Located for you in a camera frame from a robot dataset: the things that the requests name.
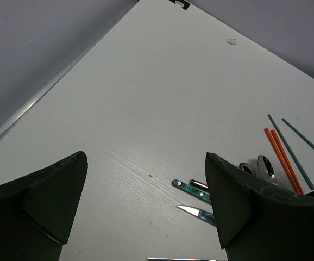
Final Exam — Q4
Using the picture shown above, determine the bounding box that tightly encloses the orange chopstick left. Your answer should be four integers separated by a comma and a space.
264, 128, 300, 193

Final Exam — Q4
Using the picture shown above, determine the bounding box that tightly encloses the knife with dark handle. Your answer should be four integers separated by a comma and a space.
177, 205, 216, 226

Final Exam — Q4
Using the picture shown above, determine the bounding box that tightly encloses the green chopstick far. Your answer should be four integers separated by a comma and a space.
281, 118, 314, 150

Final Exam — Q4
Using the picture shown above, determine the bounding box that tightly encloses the green chopstick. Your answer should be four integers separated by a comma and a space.
267, 114, 314, 190
281, 118, 314, 150

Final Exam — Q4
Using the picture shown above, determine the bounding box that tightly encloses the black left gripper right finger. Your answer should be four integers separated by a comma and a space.
205, 153, 314, 260

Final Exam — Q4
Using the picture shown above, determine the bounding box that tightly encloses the orange chopstick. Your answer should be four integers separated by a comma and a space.
271, 129, 304, 195
264, 128, 300, 193

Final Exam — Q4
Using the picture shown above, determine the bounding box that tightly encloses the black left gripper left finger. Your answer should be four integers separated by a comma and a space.
0, 151, 88, 260

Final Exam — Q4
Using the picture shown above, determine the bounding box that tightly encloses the orange chopstick right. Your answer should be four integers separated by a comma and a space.
271, 129, 304, 195

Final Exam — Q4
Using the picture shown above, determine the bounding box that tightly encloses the spoon with pink handle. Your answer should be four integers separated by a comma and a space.
238, 162, 258, 177

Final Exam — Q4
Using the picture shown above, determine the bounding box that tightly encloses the green chopstick near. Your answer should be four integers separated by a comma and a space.
267, 114, 314, 190

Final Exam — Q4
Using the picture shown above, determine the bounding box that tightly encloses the fork with green handle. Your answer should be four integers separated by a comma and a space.
172, 179, 211, 204

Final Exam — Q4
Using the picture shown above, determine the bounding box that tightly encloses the small white tape scrap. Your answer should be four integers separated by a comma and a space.
227, 39, 236, 45

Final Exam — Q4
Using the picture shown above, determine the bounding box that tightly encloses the aluminium table frame rail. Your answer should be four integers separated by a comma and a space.
0, 1, 136, 139

